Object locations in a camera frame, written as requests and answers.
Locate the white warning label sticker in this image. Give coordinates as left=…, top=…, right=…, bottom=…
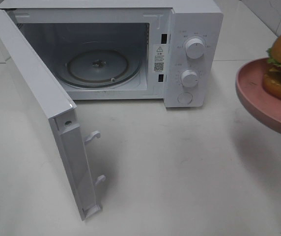
left=152, top=44, right=168, bottom=73

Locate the pink round plate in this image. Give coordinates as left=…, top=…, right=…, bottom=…
left=235, top=58, right=281, bottom=134

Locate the upper white power knob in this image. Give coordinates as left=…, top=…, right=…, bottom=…
left=184, top=36, right=206, bottom=59

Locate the white timer knob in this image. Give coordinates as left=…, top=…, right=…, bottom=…
left=180, top=70, right=199, bottom=88

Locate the white microwave oven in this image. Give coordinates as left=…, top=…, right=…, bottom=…
left=0, top=0, right=223, bottom=108

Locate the white microwave door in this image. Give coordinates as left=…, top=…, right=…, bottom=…
left=0, top=10, right=105, bottom=220

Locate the round white door button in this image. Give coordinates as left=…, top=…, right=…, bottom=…
left=177, top=92, right=193, bottom=105

